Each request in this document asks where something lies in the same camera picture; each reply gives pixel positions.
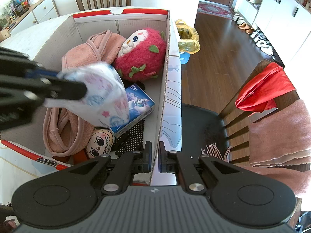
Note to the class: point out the white wall cabinet unit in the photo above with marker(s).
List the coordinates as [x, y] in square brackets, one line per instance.
[286, 25]

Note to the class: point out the cardboard box on sideboard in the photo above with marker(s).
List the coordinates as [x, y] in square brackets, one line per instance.
[4, 34]

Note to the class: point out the blue tissue pack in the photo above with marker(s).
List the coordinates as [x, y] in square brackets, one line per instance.
[140, 105]

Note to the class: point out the pink strawberry plush toy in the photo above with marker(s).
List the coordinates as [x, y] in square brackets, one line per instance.
[141, 56]

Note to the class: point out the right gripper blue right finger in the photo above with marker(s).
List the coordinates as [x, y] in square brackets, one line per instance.
[165, 164]

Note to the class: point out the wooden chair beside table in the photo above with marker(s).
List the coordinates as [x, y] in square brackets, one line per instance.
[225, 135]

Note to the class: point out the white wooden sideboard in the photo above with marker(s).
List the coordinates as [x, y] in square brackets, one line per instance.
[40, 12]

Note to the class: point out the row of shoes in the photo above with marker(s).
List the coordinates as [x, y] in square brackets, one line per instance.
[257, 36]

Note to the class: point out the pink printed face mask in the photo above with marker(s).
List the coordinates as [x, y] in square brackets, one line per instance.
[105, 103]

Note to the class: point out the red scarf with doll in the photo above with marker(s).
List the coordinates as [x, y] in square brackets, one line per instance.
[101, 142]

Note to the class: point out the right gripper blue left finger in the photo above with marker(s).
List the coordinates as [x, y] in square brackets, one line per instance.
[147, 157]

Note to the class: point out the red patterned doormat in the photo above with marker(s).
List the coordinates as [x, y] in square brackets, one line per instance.
[210, 8]

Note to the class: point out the black dotted glove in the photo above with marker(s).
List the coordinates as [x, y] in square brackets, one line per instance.
[131, 140]

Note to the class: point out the red cloth on chair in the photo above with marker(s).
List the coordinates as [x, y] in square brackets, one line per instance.
[260, 92]

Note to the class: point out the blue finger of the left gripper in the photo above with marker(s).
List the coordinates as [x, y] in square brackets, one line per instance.
[38, 73]

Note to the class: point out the pink towel on chair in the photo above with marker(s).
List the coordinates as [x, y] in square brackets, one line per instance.
[279, 141]

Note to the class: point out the yellow bag trash bin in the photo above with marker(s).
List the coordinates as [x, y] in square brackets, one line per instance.
[188, 42]

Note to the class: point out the red cardboard shoe box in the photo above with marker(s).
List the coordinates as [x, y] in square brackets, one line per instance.
[46, 43]

